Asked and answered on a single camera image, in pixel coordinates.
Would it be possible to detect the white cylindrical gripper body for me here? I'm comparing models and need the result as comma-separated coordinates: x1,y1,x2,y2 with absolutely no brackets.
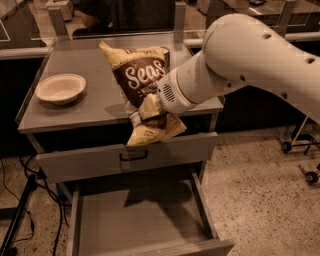
158,65,199,114

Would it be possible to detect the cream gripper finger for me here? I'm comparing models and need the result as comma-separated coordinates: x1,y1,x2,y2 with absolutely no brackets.
139,94,163,120

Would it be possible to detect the brown sea salt chip bag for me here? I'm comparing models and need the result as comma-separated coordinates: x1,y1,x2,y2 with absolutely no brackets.
99,41,186,147

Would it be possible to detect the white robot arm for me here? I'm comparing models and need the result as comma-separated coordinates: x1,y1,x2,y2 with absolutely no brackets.
139,14,320,123

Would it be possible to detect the grey metal drawer cabinet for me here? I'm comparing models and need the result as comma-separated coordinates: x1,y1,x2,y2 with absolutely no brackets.
17,39,223,184

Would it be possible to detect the grey top drawer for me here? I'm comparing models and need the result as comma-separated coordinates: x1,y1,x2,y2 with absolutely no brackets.
36,132,217,183

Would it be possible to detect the grey open middle drawer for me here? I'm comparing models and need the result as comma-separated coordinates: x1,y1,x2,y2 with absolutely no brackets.
66,170,234,256

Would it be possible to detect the silver blue energy drink can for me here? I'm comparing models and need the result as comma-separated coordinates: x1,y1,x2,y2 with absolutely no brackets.
161,47,170,73

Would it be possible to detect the white paper bowl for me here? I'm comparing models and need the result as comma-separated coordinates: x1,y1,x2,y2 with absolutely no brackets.
35,73,86,105

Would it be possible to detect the black tripod leg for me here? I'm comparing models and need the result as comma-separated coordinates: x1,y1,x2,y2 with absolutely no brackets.
0,175,36,256

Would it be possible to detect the white horizontal rail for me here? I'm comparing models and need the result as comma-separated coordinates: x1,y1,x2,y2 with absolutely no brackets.
184,32,320,48

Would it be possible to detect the black drawer handle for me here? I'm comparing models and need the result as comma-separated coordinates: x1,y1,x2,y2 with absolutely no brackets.
119,150,148,162

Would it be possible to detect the middle grey metal post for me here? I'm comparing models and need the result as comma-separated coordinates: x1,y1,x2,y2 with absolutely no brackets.
174,1,186,42

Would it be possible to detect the grey metal post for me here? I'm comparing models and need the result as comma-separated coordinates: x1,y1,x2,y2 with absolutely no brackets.
274,0,296,37
174,1,186,42
48,7,68,40

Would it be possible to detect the right grey metal post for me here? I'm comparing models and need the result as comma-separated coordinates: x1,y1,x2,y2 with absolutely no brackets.
274,0,296,37

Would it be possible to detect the left grey metal post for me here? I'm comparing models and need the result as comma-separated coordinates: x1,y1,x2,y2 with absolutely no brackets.
48,7,68,40

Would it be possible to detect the wheeled cart frame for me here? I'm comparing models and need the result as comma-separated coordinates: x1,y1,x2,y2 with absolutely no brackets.
278,116,320,185

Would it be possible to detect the black floor cable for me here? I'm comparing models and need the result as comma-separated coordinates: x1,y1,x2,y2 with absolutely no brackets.
0,154,72,256

